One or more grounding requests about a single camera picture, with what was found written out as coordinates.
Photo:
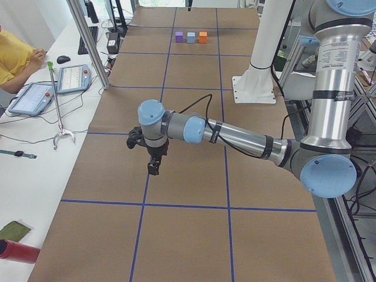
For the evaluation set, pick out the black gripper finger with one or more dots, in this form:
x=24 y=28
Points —
x=189 y=4

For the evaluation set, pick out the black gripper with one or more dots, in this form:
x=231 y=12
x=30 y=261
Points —
x=157 y=151

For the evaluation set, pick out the light blue foam block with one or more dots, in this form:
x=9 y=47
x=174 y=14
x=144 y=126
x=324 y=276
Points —
x=191 y=37

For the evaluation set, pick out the purple foam block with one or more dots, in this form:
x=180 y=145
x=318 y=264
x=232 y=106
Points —
x=179 y=37

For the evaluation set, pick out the orange foam block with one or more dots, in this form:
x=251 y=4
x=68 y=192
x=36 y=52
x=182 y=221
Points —
x=202 y=37

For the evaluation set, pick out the black monitor stand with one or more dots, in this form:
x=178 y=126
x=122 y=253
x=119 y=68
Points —
x=117 y=18

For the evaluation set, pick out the black box with label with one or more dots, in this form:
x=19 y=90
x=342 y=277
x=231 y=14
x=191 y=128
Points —
x=113 y=43

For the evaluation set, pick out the far teach pendant tablet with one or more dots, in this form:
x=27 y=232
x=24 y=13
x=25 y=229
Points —
x=73 y=79

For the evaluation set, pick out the teach pendant tablet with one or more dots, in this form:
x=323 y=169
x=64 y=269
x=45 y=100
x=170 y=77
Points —
x=33 y=100
x=73 y=79

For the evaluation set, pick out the near teach pendant tablet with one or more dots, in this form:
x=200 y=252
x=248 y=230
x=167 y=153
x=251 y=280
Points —
x=33 y=100

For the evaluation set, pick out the white chair seat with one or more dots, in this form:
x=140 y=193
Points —
x=299 y=86

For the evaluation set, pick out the black computer mouse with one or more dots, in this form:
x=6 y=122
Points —
x=62 y=59

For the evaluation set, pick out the reacher grabber tool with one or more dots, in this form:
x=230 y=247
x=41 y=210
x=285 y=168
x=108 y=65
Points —
x=62 y=131

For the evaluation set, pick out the olive green bean bag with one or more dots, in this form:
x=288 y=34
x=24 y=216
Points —
x=14 y=231

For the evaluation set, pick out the red bottle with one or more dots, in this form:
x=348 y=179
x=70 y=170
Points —
x=14 y=251

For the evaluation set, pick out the person in yellow shirt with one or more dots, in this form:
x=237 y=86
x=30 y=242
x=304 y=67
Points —
x=19 y=61

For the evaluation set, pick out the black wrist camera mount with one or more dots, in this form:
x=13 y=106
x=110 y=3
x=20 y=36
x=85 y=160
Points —
x=135 y=137

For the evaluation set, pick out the aluminium frame post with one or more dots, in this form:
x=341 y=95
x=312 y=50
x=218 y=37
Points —
x=81 y=23

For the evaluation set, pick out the green strap smartwatch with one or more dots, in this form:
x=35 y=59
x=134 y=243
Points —
x=18 y=153

